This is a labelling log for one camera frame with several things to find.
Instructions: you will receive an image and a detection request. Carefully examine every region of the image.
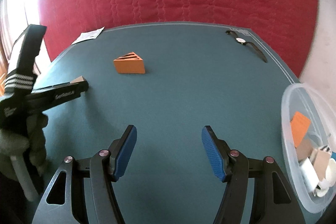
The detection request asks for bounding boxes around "light wooden cube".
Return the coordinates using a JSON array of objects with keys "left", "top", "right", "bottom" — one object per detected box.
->
[{"left": 70, "top": 76, "right": 85, "bottom": 84}]

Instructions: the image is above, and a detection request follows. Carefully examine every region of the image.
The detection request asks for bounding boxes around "white ceramic cup holder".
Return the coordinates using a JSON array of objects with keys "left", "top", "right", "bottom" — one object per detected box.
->
[{"left": 314, "top": 158, "right": 335, "bottom": 197}]

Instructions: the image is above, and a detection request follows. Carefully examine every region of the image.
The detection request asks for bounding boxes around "orange wedge block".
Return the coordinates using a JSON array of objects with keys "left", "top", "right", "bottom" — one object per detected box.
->
[
  {"left": 290, "top": 111, "right": 311, "bottom": 148},
  {"left": 113, "top": 52, "right": 146, "bottom": 74}
]

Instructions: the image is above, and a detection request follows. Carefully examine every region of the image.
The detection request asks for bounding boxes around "gloved left hand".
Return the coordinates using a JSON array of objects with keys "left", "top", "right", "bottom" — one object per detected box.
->
[{"left": 1, "top": 113, "right": 49, "bottom": 181}]

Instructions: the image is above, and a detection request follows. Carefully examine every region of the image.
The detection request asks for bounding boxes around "blue card in bowl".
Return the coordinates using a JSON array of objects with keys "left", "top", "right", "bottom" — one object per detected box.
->
[{"left": 331, "top": 152, "right": 336, "bottom": 161}]

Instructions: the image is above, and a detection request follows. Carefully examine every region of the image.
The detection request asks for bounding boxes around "white paper label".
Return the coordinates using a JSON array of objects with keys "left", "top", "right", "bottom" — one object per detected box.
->
[{"left": 72, "top": 27, "right": 105, "bottom": 45}]

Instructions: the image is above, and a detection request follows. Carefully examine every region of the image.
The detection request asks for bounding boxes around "clear plastic bowl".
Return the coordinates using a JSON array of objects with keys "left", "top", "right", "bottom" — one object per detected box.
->
[{"left": 281, "top": 83, "right": 335, "bottom": 213}]

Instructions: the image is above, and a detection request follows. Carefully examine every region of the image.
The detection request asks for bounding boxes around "green cutting mat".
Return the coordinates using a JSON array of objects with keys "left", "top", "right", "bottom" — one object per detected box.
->
[{"left": 35, "top": 23, "right": 298, "bottom": 223}]

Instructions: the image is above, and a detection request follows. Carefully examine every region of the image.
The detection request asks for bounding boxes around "black wristwatch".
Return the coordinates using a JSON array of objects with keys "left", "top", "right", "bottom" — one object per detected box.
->
[{"left": 226, "top": 30, "right": 268, "bottom": 63}]

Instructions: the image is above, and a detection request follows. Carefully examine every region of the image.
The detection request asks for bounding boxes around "white handle pole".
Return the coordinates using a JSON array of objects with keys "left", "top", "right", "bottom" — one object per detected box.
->
[{"left": 10, "top": 155, "right": 39, "bottom": 202}]

